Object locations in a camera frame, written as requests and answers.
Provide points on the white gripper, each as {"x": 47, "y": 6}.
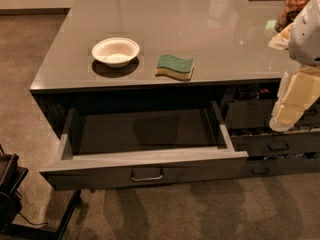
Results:
{"x": 306, "y": 39}

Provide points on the grey drawer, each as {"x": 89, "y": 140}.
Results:
{"x": 275, "y": 144}
{"x": 275, "y": 167}
{"x": 241, "y": 114}
{"x": 100, "y": 151}

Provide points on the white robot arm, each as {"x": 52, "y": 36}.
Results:
{"x": 304, "y": 42}

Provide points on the glass jar of snacks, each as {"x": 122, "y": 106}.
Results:
{"x": 290, "y": 10}

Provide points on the green yellow sponge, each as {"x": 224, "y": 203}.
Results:
{"x": 175, "y": 67}

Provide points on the grey counter cabinet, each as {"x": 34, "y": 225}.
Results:
{"x": 227, "y": 39}

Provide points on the white paper bowl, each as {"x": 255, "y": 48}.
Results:
{"x": 115, "y": 52}

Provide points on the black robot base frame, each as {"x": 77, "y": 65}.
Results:
{"x": 13, "y": 224}

